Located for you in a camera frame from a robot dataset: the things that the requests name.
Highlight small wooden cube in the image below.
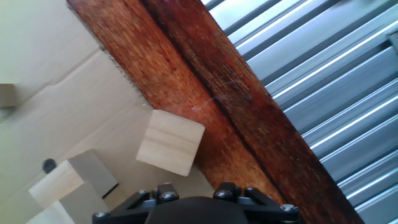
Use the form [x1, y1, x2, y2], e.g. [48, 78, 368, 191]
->
[0, 83, 17, 109]

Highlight large wooden cube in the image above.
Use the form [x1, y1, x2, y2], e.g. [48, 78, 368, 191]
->
[27, 149, 119, 210]
[25, 182, 110, 224]
[135, 109, 206, 177]

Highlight reddish brown wooden board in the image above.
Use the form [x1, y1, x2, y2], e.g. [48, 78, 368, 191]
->
[65, 0, 365, 224]

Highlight brown cardboard sheet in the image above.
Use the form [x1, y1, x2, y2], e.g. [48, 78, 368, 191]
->
[0, 0, 218, 224]

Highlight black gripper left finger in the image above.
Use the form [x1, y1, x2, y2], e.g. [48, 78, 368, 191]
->
[92, 182, 180, 224]

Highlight metal camera stand bracket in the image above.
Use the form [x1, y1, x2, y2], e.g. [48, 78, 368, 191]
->
[387, 30, 398, 54]

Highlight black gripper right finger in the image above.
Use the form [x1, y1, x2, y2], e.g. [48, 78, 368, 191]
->
[213, 182, 300, 224]

